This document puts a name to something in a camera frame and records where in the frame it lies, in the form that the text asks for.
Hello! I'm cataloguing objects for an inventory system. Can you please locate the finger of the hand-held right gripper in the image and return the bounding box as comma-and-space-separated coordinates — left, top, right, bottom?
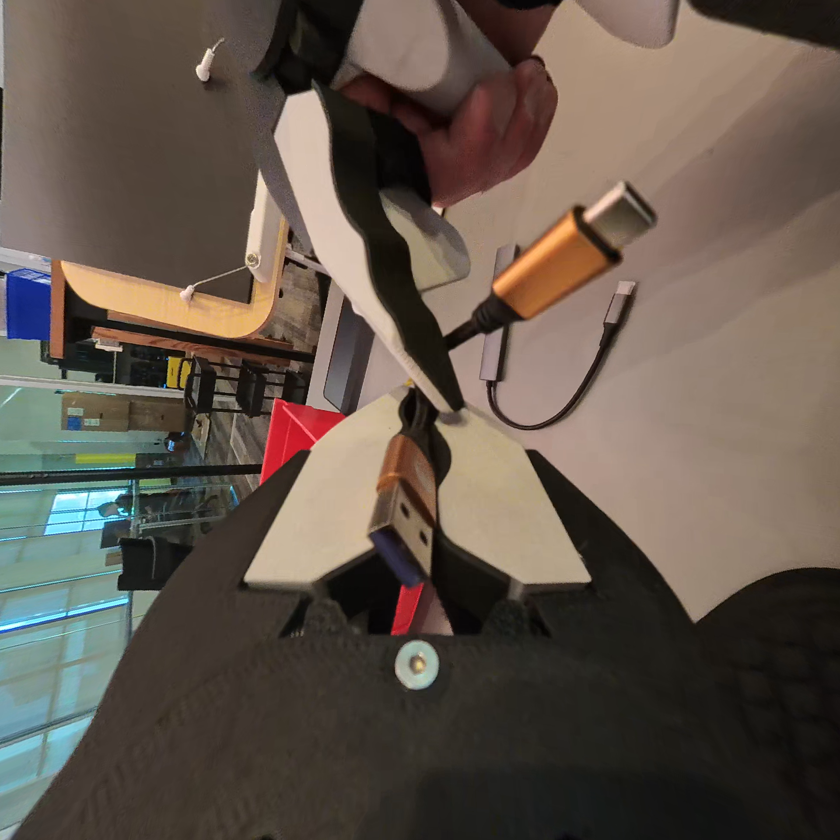
379, 187, 473, 294
272, 85, 465, 413

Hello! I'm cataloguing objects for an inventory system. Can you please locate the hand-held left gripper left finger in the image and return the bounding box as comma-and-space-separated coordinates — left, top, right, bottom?
244, 394, 409, 636

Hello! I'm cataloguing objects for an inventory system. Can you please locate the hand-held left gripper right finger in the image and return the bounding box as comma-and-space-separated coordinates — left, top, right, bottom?
430, 407, 593, 636

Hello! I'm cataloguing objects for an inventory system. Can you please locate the red storage bin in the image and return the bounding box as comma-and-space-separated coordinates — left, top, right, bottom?
259, 397, 427, 636

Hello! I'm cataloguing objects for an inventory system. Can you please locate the black cable with gold plugs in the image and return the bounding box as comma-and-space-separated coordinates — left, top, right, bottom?
366, 180, 658, 589

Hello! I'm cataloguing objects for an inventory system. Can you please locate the short black hub cable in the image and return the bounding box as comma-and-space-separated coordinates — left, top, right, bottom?
486, 279, 639, 432

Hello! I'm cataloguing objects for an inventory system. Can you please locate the person's right hand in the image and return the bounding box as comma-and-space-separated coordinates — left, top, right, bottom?
340, 0, 560, 209

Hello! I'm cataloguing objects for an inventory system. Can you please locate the white adjustable stand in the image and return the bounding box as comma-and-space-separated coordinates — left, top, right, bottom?
245, 176, 332, 284

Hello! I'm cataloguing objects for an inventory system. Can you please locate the black metal pole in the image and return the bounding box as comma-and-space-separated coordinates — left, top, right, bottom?
0, 464, 263, 488

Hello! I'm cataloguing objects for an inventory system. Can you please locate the brown cardboard box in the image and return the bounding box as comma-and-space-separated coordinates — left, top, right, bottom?
61, 392, 188, 433

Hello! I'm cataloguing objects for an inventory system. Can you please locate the black quilted pad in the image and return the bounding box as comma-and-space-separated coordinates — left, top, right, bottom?
692, 567, 840, 840

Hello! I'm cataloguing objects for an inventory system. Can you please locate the blue box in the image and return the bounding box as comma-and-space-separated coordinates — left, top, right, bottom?
5, 268, 52, 340

